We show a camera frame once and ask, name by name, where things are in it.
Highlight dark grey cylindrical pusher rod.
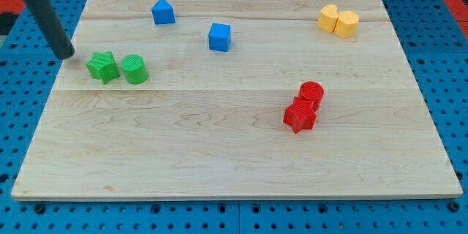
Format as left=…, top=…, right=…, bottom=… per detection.
left=24, top=0, right=75, bottom=59

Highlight blue cube block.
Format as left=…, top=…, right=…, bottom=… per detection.
left=208, top=23, right=231, bottom=52

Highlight green star block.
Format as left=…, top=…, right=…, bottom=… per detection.
left=86, top=51, right=120, bottom=84

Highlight green cylinder block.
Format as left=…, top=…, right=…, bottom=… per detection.
left=121, top=54, right=148, bottom=85

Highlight blue triangular prism block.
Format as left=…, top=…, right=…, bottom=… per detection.
left=151, top=0, right=176, bottom=25

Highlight light wooden board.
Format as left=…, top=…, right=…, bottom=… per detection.
left=11, top=0, right=463, bottom=201

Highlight red cylinder block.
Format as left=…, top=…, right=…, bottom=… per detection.
left=298, top=81, right=325, bottom=112

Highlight red star block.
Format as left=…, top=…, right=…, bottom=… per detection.
left=283, top=97, right=317, bottom=134

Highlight yellow hexagon block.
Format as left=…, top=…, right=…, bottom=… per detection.
left=334, top=10, right=359, bottom=38

